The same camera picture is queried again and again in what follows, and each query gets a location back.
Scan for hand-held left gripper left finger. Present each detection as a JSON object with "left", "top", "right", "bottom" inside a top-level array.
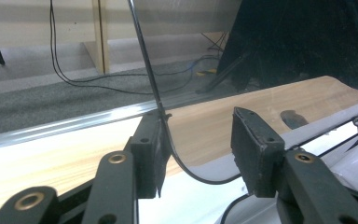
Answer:
[{"left": 130, "top": 109, "right": 172, "bottom": 200}]

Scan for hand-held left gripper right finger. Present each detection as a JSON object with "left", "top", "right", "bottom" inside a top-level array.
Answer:
[{"left": 230, "top": 105, "right": 287, "bottom": 199}]

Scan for clear plastic box lid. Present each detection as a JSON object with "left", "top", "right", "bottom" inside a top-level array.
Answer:
[{"left": 126, "top": 0, "right": 358, "bottom": 187}]

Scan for white table mat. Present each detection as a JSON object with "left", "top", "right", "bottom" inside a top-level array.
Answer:
[{"left": 137, "top": 167, "right": 251, "bottom": 224}]

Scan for wooden table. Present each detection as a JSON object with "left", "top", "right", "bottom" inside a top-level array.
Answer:
[{"left": 0, "top": 75, "right": 358, "bottom": 217}]

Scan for black curtain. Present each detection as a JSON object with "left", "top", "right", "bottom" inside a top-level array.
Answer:
[{"left": 195, "top": 0, "right": 358, "bottom": 98}]

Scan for metal floor rail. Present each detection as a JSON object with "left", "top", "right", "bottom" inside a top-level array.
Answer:
[{"left": 0, "top": 101, "right": 161, "bottom": 151}]

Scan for light wooden upright post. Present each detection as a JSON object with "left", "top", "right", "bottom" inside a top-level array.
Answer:
[{"left": 90, "top": 0, "right": 110, "bottom": 75}]

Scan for long black floor cable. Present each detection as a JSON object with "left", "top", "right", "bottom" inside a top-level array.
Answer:
[{"left": 48, "top": 0, "right": 222, "bottom": 95}]

